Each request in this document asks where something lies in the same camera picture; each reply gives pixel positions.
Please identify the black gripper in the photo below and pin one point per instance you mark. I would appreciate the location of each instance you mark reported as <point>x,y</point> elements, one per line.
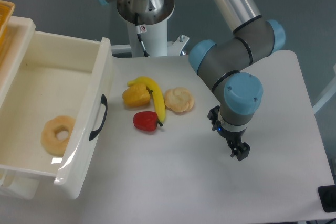
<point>232,134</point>

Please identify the white top drawer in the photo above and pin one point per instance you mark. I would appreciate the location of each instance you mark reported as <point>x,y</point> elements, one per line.
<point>58,75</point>

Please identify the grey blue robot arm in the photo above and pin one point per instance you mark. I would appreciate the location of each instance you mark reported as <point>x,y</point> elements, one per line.
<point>219,66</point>

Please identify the white drawer cabinet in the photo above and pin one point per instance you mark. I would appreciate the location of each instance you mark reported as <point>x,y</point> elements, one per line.
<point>14,182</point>

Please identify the beige toy bread roll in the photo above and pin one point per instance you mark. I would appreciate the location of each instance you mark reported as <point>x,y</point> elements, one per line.
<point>179,99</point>

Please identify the red toy bell pepper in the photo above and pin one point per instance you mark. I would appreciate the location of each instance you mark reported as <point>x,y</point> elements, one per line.
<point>146,121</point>

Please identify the yellow toy banana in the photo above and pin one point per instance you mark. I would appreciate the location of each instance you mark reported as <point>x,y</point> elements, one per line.
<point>157,95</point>

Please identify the black device at table corner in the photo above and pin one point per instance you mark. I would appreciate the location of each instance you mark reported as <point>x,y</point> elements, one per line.
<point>327,197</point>

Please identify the orange toy bell pepper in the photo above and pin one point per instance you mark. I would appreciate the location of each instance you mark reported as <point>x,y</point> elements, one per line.
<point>137,95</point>

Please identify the beige toy donut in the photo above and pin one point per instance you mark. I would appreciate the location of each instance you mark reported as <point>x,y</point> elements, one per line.
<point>49,140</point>

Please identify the yellow woven basket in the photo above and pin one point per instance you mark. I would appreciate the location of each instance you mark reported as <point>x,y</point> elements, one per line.
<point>7,9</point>

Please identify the white frame bar right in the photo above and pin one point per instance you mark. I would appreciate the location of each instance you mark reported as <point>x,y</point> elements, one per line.
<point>325,95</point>

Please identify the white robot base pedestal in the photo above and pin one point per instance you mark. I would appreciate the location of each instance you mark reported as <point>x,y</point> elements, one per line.
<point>147,26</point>

